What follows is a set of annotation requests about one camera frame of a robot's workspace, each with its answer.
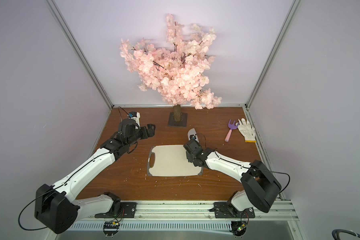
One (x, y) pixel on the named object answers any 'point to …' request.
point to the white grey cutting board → (170, 160)
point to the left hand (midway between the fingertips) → (149, 126)
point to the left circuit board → (110, 228)
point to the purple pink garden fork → (233, 126)
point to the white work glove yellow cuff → (246, 129)
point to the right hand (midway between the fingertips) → (193, 149)
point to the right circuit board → (238, 228)
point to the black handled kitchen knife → (191, 132)
